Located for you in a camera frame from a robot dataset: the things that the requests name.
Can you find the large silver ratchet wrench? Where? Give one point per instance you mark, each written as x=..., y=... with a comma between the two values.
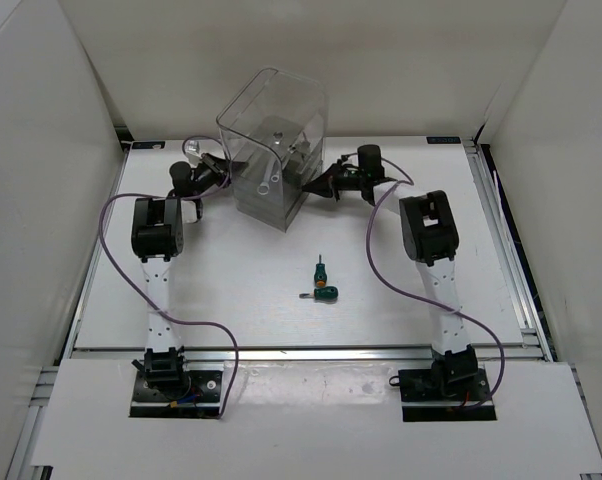
x=269, y=176

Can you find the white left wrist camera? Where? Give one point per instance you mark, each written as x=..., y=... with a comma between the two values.
x=192, y=148

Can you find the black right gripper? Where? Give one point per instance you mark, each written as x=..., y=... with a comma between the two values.
x=327, y=184

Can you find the clear plastic drawer organizer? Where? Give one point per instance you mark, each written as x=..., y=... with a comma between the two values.
x=273, y=132

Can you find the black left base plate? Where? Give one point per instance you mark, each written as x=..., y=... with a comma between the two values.
x=199, y=396

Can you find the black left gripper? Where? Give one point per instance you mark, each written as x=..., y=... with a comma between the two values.
x=218, y=165

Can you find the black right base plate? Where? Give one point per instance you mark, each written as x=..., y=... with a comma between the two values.
x=424, y=400

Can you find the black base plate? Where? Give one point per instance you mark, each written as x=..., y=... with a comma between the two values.
x=424, y=400
x=199, y=396

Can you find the green stubby flat screwdriver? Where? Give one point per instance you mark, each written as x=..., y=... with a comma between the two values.
x=322, y=294

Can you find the aluminium frame rail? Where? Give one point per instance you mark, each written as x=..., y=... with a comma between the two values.
x=413, y=353

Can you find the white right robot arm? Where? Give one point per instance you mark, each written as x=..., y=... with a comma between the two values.
x=431, y=240

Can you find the small silver ratchet wrench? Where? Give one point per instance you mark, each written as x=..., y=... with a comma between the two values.
x=293, y=161

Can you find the green stubby phillips screwdriver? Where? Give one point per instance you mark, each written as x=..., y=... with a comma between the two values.
x=320, y=275

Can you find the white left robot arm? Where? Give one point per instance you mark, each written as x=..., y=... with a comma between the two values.
x=157, y=238

